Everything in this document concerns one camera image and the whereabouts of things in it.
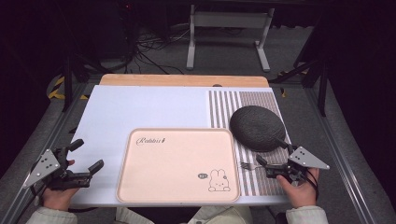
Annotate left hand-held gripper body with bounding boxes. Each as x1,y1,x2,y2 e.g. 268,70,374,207
22,147,93,191

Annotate person's left hand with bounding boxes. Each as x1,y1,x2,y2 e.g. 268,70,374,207
41,187,79,213

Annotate bundle of black floor cables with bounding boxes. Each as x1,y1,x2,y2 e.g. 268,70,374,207
132,26,191,76

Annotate pink rabbit print tray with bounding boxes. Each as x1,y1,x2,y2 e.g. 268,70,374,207
116,127,241,203

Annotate yellow black hazard tape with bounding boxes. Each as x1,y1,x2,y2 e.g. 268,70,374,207
47,76,90,101

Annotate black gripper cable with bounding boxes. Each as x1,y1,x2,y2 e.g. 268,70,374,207
13,183,48,223
305,169,320,202

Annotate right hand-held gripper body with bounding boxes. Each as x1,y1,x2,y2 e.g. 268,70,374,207
265,146,331,185

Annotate grey metal stand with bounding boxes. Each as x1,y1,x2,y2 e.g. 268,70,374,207
185,4,276,73

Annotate person's right hand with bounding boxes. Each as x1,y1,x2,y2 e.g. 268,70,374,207
276,167,320,209

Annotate white board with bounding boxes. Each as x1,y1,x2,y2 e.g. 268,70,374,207
68,85,293,208

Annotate black tripod stand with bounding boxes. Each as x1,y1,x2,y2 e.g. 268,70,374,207
268,57,332,118
60,52,106,114

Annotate striped placemat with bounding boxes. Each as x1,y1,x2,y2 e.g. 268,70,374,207
207,90,292,197

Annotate small metal fork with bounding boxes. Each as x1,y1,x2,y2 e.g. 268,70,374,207
240,161,265,172

